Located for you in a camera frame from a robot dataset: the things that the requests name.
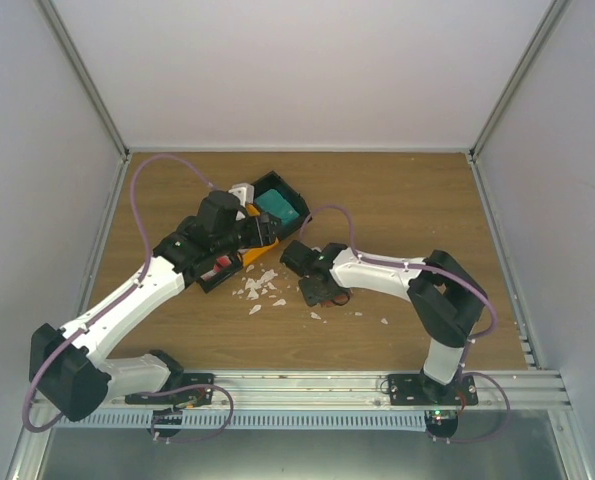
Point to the red white card stack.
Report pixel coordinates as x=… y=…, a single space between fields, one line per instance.
x=222 y=263

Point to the orange bin white cards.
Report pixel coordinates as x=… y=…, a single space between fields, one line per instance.
x=249 y=256

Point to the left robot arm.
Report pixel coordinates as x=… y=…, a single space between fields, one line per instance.
x=71 y=367

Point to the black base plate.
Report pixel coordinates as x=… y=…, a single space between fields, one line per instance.
x=188 y=389
x=427 y=390

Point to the black bin red cards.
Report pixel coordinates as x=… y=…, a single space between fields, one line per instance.
x=211 y=280

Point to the brown leather card holder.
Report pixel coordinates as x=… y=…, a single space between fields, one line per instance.
x=339 y=298

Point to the aluminium front rail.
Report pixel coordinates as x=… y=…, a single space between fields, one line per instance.
x=365 y=390

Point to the grey slotted cable duct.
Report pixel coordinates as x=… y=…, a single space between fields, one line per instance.
x=256 y=419

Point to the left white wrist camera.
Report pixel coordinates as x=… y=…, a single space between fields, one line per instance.
x=244 y=192

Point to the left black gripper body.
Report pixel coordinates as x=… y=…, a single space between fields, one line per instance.
x=228 y=242

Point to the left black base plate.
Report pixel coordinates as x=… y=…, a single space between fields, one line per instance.
x=188 y=389

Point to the black bin teal cards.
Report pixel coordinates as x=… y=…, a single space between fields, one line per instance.
x=272 y=180

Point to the teal card stack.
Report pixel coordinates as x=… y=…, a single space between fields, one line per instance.
x=273 y=202

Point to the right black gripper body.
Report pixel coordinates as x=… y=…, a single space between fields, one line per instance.
x=315 y=295

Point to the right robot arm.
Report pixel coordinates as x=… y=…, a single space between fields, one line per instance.
x=447 y=301

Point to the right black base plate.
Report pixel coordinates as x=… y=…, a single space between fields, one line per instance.
x=427 y=390

